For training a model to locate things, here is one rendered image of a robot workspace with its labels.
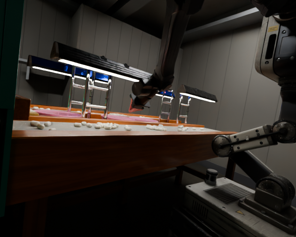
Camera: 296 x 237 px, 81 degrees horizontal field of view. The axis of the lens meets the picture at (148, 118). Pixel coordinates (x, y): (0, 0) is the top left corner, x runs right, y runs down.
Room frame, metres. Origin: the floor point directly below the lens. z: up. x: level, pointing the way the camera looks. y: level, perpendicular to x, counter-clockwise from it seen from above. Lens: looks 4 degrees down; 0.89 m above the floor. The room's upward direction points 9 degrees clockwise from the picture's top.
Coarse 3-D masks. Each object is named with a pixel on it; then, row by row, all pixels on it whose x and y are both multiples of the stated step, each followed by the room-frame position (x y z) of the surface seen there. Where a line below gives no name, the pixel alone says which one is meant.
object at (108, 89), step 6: (126, 66) 1.03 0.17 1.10; (108, 78) 1.15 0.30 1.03; (108, 84) 1.15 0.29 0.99; (84, 90) 1.05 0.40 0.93; (108, 90) 1.15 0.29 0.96; (84, 96) 1.05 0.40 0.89; (108, 96) 1.15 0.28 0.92; (84, 102) 1.05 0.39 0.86; (108, 102) 1.16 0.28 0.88; (84, 108) 1.05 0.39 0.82; (102, 108) 1.14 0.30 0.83; (84, 114) 1.05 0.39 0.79
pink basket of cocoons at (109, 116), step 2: (102, 116) 1.29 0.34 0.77; (108, 116) 1.46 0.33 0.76; (110, 116) 1.48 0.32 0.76; (112, 116) 1.49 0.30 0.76; (114, 116) 1.50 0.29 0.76; (116, 116) 1.50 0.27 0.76; (118, 116) 1.51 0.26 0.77; (120, 116) 1.51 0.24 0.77; (102, 118) 1.31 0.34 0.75; (110, 118) 1.26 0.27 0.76; (112, 118) 1.25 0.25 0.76; (114, 118) 1.25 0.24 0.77; (116, 118) 1.25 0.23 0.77; (118, 118) 1.50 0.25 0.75; (120, 118) 1.50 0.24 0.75; (122, 118) 1.50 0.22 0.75; (124, 118) 1.50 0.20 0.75; (126, 118) 1.49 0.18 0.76; (128, 118) 1.48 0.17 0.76; (130, 118) 1.47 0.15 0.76; (132, 118) 1.44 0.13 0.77; (128, 120) 1.29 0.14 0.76; (130, 120) 1.30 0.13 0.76; (132, 120) 1.33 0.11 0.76
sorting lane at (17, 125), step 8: (16, 120) 0.77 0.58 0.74; (16, 128) 0.63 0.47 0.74; (24, 128) 0.65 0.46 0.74; (32, 128) 0.67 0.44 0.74; (48, 128) 0.71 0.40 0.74; (56, 128) 0.74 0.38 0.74; (64, 128) 0.76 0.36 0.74; (72, 128) 0.79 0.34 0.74; (80, 128) 0.82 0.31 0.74; (88, 128) 0.85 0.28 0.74; (120, 128) 1.00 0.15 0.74; (136, 128) 1.10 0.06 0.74; (144, 128) 1.16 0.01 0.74; (168, 128) 1.37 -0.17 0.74; (176, 128) 1.46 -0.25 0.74
